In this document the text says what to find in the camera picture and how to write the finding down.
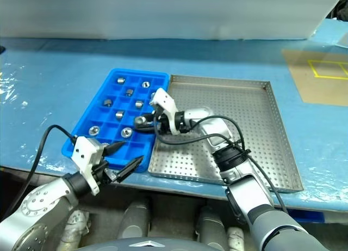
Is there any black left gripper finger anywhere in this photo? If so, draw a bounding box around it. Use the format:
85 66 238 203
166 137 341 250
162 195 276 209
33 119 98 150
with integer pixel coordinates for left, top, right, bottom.
104 141 127 156
115 155 145 184

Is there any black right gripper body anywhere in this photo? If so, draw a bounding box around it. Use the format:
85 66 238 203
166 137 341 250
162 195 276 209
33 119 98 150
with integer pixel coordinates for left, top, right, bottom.
152 111 171 135

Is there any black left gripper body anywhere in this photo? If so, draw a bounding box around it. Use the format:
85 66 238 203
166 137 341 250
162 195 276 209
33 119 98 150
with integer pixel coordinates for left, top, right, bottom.
92 161 121 185

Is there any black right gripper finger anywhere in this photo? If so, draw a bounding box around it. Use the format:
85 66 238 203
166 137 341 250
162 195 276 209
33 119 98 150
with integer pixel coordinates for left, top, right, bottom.
134 125 159 134
135 113 159 125

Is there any blue plastic compartment tray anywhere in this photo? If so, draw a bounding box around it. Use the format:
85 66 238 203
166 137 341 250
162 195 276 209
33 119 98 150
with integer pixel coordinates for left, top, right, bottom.
61 68 171 173

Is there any perforated steel tray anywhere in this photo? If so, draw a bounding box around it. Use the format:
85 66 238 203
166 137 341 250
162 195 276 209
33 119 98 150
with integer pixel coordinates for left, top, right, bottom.
147 74 304 193

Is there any dark grey rounded shape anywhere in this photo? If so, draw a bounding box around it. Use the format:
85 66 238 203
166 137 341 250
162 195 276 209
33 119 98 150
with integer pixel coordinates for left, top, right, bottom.
194 204 228 250
118 199 152 240

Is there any white rounded shape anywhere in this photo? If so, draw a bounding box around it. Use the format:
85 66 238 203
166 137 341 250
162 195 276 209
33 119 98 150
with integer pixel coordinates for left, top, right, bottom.
58 210 90 251
227 226 245 251

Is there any grey robot body cover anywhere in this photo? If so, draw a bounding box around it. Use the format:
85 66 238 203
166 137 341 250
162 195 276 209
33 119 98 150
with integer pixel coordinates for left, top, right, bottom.
78 236 213 251

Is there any large white foam board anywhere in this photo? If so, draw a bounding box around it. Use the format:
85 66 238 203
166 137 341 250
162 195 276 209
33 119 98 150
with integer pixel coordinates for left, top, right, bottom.
0 0 339 41

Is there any brown table mat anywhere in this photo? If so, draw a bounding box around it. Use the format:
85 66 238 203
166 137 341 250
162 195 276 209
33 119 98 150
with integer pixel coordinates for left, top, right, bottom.
281 48 348 107

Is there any blue crate under table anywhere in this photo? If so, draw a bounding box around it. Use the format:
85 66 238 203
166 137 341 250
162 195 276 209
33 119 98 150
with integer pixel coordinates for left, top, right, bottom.
285 209 324 223

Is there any small white board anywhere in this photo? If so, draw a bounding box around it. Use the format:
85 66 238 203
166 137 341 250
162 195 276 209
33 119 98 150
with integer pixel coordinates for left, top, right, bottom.
335 32 348 49

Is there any dark bundled cloth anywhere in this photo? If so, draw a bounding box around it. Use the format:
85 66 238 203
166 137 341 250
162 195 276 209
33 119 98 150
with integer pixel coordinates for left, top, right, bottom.
327 0 348 22

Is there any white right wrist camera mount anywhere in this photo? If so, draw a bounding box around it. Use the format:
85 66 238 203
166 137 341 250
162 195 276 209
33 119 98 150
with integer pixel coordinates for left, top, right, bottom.
148 88 182 134

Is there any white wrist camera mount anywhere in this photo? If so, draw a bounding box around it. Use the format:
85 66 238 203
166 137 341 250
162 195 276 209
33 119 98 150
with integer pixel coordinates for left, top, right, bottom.
72 136 107 196
148 88 182 134

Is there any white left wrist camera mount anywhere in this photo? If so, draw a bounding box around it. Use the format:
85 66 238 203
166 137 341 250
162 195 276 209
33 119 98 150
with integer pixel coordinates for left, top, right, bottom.
72 136 107 196

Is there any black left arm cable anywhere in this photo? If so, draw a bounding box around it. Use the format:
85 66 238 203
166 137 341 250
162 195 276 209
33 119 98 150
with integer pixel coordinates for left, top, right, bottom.
0 125 79 222

